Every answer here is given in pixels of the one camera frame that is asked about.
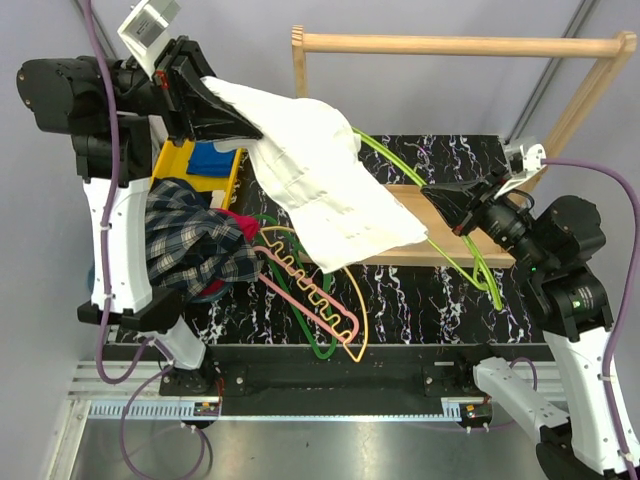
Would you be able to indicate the wooden clothes rack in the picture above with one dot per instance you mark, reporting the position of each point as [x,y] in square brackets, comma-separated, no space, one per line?
[611,56]

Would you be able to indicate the pink hanger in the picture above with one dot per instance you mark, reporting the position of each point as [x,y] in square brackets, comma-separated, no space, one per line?
[331,315]

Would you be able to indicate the clear blue plastic tub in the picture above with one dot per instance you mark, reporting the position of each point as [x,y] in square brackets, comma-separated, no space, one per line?
[212,294]

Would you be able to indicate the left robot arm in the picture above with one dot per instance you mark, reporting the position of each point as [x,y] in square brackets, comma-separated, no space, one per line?
[105,107]

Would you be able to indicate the white garment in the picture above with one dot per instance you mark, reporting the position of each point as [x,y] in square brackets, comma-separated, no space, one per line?
[307,162]

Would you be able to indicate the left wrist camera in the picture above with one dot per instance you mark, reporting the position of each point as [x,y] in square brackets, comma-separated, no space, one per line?
[144,31]

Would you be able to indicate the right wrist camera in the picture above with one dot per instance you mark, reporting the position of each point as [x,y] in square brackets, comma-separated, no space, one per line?
[525,164]

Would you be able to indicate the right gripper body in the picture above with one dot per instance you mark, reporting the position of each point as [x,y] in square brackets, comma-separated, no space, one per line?
[507,222]

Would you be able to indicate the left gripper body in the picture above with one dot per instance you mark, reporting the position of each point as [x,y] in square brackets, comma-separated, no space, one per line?
[139,95]

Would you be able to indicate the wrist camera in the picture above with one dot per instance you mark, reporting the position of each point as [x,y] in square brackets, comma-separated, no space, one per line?
[525,164]
[144,31]

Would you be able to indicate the cream wooden hanger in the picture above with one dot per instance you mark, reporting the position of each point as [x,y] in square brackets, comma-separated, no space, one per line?
[357,349]

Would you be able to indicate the plaid skirt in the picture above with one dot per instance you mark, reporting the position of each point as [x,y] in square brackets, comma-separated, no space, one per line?
[189,245]

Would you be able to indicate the lime green hanger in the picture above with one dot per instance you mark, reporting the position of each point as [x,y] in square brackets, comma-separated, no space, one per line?
[474,256]

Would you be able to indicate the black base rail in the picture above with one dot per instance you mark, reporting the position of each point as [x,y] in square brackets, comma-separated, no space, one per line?
[290,381]

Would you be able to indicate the yellow plastic bin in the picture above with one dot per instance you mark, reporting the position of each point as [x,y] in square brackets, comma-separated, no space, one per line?
[172,162]

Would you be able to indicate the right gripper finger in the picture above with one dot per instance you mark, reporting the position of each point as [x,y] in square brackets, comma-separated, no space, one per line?
[460,217]
[461,193]

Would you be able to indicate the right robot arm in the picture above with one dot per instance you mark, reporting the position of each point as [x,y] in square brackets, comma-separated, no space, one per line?
[593,437]

